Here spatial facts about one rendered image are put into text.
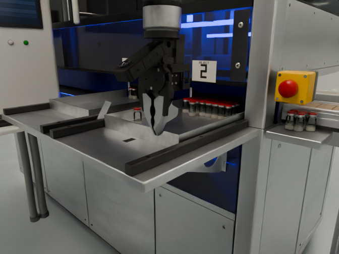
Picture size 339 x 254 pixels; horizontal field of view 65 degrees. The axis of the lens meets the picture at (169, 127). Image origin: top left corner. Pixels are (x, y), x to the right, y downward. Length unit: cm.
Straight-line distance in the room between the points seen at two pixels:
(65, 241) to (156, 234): 76
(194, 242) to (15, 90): 98
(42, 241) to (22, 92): 91
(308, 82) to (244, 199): 37
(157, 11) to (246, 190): 54
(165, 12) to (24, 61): 93
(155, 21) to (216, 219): 64
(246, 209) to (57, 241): 126
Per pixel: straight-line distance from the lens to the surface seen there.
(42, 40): 138
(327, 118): 79
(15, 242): 192
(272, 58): 71
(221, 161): 81
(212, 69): 78
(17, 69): 135
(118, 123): 68
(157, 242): 121
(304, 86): 67
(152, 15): 53
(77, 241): 178
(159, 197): 107
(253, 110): 73
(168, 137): 56
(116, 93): 116
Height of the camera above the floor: 108
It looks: 16 degrees down
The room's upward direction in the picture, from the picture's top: straight up
